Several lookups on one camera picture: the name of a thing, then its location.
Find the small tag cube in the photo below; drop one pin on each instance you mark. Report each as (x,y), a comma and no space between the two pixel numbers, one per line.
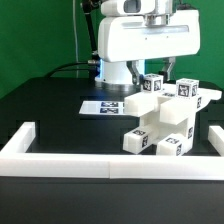
(152,83)
(186,88)

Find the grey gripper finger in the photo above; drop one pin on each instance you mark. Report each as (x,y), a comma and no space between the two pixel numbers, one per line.
(167,68)
(136,69)

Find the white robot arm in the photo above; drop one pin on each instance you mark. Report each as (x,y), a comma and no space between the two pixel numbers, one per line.
(115,73)

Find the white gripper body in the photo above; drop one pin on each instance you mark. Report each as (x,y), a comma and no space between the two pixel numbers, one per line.
(143,29)

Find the white marker sheet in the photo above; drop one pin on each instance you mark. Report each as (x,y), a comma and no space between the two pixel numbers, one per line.
(102,108)

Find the white U-shaped fence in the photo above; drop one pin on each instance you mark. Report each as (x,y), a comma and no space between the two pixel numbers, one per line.
(15,160)

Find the white chair seat part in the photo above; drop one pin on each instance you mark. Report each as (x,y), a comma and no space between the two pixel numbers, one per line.
(186,128)

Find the white chair back frame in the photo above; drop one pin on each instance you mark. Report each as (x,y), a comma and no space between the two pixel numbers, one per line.
(172,110)

